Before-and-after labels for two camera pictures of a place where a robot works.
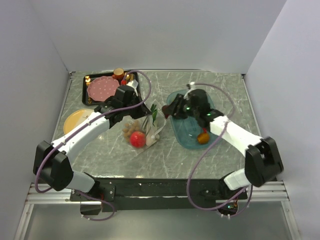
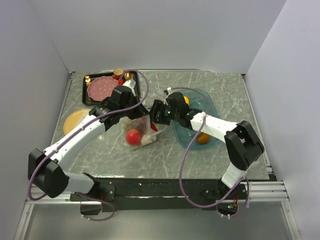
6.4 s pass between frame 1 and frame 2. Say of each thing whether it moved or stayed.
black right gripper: moved
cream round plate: stayed
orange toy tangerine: stayed
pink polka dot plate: stayed
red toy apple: moved
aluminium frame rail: stayed
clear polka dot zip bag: moved
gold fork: stayed
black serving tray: stayed
